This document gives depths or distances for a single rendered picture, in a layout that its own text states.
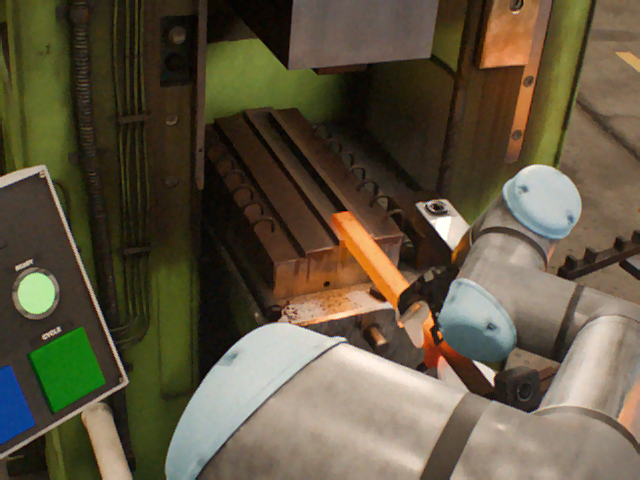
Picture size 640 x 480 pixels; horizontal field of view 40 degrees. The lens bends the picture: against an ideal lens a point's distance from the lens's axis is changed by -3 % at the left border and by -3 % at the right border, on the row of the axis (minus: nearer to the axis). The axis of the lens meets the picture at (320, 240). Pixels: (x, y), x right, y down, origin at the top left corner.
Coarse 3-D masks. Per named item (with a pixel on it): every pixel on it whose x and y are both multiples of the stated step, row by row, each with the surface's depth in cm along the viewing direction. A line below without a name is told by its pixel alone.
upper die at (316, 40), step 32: (224, 0) 127; (256, 0) 115; (288, 0) 105; (320, 0) 105; (352, 0) 107; (384, 0) 109; (416, 0) 111; (256, 32) 117; (288, 32) 107; (320, 32) 108; (352, 32) 110; (384, 32) 111; (416, 32) 113; (288, 64) 109; (320, 64) 110; (352, 64) 112
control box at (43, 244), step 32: (0, 192) 96; (32, 192) 99; (0, 224) 96; (32, 224) 99; (64, 224) 102; (0, 256) 96; (32, 256) 99; (64, 256) 101; (0, 288) 96; (64, 288) 101; (0, 320) 96; (32, 320) 98; (64, 320) 101; (96, 320) 104; (0, 352) 95; (96, 352) 104; (32, 384) 98; (32, 416) 98; (64, 416) 100; (0, 448) 95
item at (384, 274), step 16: (336, 224) 131; (352, 224) 130; (352, 240) 127; (368, 240) 127; (368, 256) 124; (384, 256) 124; (368, 272) 124; (384, 272) 121; (384, 288) 120; (400, 288) 118; (432, 352) 108; (448, 352) 107; (464, 368) 105; (464, 384) 104; (480, 384) 103
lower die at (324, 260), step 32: (224, 128) 155; (256, 128) 154; (288, 128) 155; (224, 160) 148; (256, 160) 147; (320, 160) 148; (256, 192) 140; (288, 192) 139; (352, 192) 140; (288, 224) 132; (320, 224) 133; (384, 224) 134; (256, 256) 133; (288, 256) 127; (320, 256) 128; (352, 256) 131; (288, 288) 129; (320, 288) 132
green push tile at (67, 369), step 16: (64, 336) 100; (80, 336) 101; (32, 352) 98; (48, 352) 99; (64, 352) 100; (80, 352) 101; (48, 368) 99; (64, 368) 100; (80, 368) 101; (96, 368) 103; (48, 384) 98; (64, 384) 100; (80, 384) 101; (96, 384) 103; (48, 400) 99; (64, 400) 100
